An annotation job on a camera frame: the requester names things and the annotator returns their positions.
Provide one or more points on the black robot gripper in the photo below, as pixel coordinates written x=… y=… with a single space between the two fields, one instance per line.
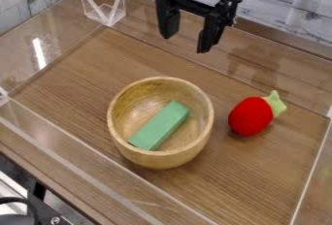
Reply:
x=218 y=19

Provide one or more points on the green rectangular block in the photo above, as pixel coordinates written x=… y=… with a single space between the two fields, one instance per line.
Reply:
x=160 y=127

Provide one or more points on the brown wooden bowl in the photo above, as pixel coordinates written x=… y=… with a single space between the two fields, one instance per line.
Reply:
x=133 y=107

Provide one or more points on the red plush strawberry toy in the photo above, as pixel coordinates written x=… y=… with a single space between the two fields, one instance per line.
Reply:
x=253 y=114

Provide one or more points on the clear acrylic tray walls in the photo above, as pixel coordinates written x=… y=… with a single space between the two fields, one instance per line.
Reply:
x=64 y=64

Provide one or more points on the black stand at corner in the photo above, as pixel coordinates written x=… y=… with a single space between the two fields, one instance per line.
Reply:
x=23 y=210

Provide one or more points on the clear acrylic corner bracket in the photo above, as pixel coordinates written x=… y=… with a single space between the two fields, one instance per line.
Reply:
x=105 y=14

